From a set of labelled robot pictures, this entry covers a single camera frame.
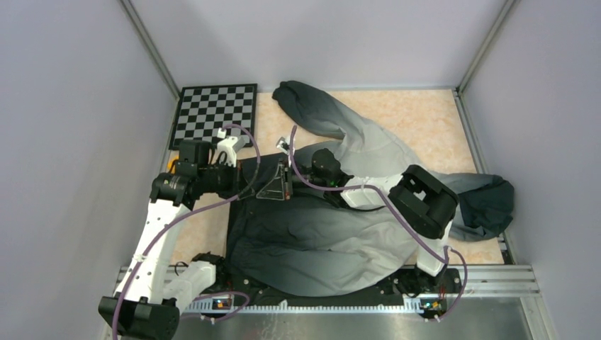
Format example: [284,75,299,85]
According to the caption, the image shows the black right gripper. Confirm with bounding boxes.
[257,159,329,201]

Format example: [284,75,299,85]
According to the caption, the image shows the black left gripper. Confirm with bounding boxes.
[198,157,254,200]

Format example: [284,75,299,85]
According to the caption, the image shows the grey gradient zip jacket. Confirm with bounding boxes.
[226,80,515,283]

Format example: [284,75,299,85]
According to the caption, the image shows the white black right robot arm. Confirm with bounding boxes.
[256,149,459,292]

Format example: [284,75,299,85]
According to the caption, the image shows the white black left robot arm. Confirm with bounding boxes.
[98,137,246,339]

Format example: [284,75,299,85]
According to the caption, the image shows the yellow toy block house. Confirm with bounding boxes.
[168,159,178,174]

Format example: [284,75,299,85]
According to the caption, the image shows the black white chessboard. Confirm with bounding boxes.
[169,84,258,151]

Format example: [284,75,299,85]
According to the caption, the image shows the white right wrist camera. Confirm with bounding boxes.
[276,137,290,155]

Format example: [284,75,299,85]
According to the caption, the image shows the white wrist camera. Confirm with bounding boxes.
[215,128,246,167]
[276,137,290,155]

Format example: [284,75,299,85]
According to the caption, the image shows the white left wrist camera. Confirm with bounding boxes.
[215,128,246,167]

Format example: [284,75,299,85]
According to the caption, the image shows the aluminium front rail frame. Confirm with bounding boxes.
[98,254,553,339]

